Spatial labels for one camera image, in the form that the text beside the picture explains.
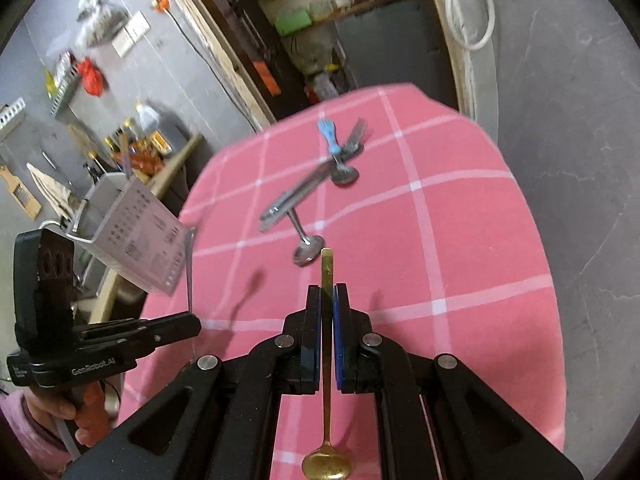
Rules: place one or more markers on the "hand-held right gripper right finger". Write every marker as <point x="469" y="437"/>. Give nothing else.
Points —
<point x="341" y="340"/>

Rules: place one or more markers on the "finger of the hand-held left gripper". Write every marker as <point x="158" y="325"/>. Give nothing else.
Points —
<point x="170" y="332"/>

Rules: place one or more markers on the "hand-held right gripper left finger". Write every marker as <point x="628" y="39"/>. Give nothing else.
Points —
<point x="314" y="340"/>

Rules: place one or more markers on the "white perforated utensil holder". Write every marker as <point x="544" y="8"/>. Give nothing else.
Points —
<point x="145" y="240"/>

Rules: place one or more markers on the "gold spoon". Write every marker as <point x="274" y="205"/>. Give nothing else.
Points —
<point x="326" y="465"/>

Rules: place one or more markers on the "metal tongs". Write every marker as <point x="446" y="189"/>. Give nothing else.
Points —
<point x="295" y="195"/>

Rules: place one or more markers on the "silver fork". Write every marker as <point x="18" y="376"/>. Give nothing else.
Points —
<point x="350" y="139"/>
<point x="361" y="130"/>

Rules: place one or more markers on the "blue plastic fork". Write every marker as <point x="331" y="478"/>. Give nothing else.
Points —
<point x="327" y="132"/>

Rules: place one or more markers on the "person's left forearm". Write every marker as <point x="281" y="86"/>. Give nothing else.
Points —
<point x="30" y="445"/>

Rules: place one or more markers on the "person's left hand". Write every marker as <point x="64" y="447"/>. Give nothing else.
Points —
<point x="55" y="407"/>

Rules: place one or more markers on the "wooden grater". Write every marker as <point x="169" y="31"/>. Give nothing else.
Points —
<point x="22" y="195"/>

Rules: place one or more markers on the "beige hanging towel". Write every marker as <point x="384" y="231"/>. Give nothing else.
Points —
<point x="50" y="190"/>

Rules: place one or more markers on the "pink checked tablecloth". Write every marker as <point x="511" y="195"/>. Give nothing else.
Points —
<point x="425" y="260"/>

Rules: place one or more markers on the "hanging metal tool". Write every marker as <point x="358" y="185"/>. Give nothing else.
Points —
<point x="47" y="159"/>

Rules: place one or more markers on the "orange packet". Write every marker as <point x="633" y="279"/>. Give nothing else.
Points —
<point x="147" y="157"/>

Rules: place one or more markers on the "oil jug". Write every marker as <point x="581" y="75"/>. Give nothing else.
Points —
<point x="148" y="119"/>

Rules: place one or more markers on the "red plastic bag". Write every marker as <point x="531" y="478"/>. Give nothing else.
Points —
<point x="92" y="77"/>

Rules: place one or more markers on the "bag of dried goods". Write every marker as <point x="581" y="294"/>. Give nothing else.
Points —
<point x="100" y="22"/>

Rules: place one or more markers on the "grey cabinet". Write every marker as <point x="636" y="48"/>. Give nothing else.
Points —
<point x="390" y="45"/>

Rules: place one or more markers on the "orange plug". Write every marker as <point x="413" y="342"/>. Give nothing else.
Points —
<point x="162" y="3"/>

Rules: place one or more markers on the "dark wooden door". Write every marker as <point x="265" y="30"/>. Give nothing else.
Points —
<point x="250" y="35"/>

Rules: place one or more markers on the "green box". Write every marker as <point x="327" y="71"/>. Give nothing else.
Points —
<point x="292" y="21"/>

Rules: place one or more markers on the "white wall basket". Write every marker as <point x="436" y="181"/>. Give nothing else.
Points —
<point x="11" y="112"/>

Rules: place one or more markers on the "grey wall rack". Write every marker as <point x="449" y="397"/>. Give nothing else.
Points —
<point x="65" y="92"/>

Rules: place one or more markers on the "white wall switch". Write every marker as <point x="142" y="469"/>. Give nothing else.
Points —
<point x="122" y="46"/>

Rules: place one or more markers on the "white wall socket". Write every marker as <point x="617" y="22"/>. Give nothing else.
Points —
<point x="137" y="27"/>

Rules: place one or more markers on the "wooden door frame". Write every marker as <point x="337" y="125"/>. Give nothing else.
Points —
<point x="235" y="60"/>

